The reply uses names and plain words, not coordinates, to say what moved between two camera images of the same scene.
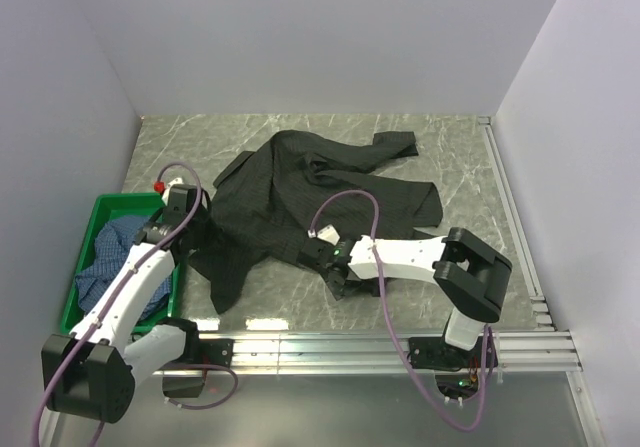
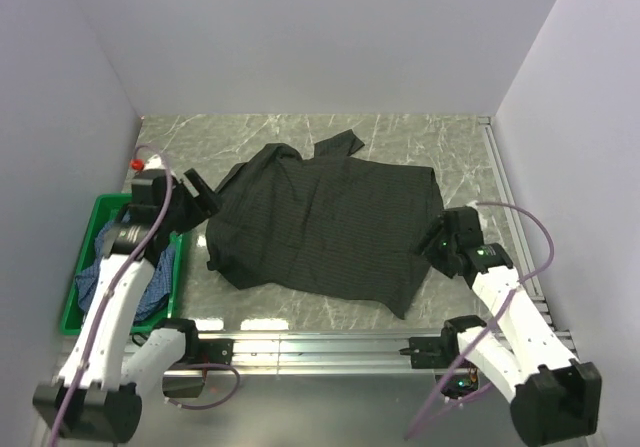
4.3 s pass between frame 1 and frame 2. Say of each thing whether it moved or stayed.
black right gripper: moved
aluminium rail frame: stayed
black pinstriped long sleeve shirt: moved
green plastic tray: stayed
